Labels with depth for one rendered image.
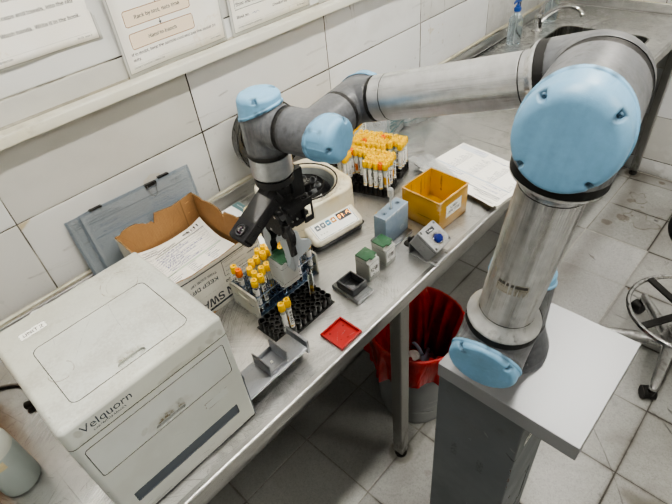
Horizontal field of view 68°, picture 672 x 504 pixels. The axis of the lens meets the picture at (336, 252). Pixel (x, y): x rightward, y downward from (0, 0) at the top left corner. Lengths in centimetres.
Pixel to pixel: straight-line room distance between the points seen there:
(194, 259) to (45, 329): 50
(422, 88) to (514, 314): 36
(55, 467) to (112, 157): 71
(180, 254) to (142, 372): 61
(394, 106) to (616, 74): 35
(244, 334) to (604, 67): 91
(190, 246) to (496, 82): 92
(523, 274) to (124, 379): 59
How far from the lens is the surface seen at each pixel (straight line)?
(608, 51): 63
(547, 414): 103
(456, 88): 76
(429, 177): 151
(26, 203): 134
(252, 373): 108
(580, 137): 56
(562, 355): 112
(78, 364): 88
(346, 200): 141
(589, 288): 263
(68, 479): 115
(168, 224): 144
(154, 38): 137
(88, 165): 136
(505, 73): 74
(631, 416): 223
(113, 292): 96
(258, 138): 84
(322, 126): 76
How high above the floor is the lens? 177
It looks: 41 degrees down
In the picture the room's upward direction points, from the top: 7 degrees counter-clockwise
